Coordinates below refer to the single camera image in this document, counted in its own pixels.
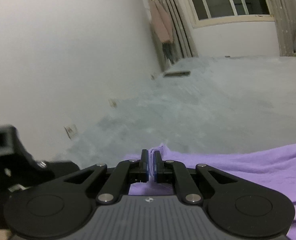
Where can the black phone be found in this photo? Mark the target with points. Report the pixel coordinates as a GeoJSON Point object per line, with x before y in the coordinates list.
{"type": "Point", "coordinates": [176, 74]}

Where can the pink hanging garment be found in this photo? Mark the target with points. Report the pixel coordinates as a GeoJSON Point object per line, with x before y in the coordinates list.
{"type": "Point", "coordinates": [160, 22]}

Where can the white wall socket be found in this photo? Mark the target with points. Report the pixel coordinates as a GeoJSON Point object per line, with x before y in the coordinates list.
{"type": "Point", "coordinates": [70, 131]}

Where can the grey curtain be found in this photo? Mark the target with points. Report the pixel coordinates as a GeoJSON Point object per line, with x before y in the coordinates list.
{"type": "Point", "coordinates": [287, 17]}
{"type": "Point", "coordinates": [178, 25]}

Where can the dark hanging garment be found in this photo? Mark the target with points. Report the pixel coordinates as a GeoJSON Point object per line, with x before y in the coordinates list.
{"type": "Point", "coordinates": [169, 52]}

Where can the window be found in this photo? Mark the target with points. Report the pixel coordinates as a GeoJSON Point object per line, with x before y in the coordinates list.
{"type": "Point", "coordinates": [213, 2]}

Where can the purple pants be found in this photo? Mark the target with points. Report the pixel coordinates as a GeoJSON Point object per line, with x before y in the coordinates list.
{"type": "Point", "coordinates": [237, 165]}

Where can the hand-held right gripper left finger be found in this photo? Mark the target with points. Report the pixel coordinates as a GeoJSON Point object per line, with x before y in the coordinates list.
{"type": "Point", "coordinates": [145, 165]}

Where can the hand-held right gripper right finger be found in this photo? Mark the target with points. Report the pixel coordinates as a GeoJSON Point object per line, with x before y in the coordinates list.
{"type": "Point", "coordinates": [156, 166]}

